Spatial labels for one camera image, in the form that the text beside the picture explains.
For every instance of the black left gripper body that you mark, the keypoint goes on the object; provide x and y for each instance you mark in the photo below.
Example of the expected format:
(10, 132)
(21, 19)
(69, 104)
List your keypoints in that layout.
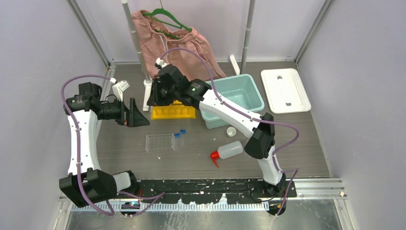
(117, 112)

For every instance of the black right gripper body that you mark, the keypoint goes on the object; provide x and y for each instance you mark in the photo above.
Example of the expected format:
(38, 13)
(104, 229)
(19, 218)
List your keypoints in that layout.
(163, 96)

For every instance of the blue capped tube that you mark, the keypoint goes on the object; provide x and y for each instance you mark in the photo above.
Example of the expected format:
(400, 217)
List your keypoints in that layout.
(176, 140)
(182, 136)

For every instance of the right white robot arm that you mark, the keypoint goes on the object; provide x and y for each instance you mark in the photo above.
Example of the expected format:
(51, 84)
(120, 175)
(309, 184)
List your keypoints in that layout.
(257, 128)

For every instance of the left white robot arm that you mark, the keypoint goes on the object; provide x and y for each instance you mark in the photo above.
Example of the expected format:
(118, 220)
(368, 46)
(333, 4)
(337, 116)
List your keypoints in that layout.
(85, 180)

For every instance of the left metal rack pole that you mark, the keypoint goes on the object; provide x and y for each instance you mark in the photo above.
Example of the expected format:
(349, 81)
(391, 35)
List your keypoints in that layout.
(135, 40)

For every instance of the metal rack pole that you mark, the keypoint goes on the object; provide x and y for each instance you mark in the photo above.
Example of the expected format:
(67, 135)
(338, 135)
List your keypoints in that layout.
(135, 40)
(247, 35)

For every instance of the yellow test tube rack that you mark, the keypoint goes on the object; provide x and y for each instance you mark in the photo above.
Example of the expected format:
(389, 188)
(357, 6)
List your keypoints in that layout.
(175, 110)

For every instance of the clear acrylic tube rack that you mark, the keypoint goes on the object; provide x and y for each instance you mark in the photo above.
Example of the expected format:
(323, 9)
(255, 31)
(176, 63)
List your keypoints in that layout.
(159, 142)

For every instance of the white rack foot right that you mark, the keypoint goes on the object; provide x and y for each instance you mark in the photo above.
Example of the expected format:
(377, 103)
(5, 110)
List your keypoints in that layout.
(234, 64)

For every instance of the teal plastic bin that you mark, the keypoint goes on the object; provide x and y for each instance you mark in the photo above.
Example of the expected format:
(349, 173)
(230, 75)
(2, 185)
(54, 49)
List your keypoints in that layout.
(240, 89)

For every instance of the small white cup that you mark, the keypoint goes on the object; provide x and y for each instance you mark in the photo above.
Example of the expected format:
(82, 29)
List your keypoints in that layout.
(231, 132)

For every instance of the white wash bottle red cap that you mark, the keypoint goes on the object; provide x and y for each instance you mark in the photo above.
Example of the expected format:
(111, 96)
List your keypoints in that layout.
(226, 151)

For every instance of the white bin lid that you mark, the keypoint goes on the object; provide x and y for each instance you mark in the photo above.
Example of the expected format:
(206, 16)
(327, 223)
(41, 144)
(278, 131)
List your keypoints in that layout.
(285, 91)

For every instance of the right metal rack pole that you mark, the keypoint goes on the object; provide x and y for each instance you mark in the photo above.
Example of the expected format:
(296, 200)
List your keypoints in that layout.
(247, 35)

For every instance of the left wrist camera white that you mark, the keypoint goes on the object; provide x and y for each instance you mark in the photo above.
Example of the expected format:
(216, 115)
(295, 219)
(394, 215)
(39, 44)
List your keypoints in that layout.
(119, 88)

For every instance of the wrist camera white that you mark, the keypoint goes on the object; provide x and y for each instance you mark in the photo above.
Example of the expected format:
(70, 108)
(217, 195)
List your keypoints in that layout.
(160, 63)
(119, 88)

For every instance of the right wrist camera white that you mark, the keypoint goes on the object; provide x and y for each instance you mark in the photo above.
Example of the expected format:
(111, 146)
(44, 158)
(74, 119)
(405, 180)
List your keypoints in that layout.
(160, 63)

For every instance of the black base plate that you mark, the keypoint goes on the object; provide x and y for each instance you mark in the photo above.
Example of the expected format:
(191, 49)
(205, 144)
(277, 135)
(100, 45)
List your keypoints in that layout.
(206, 191)

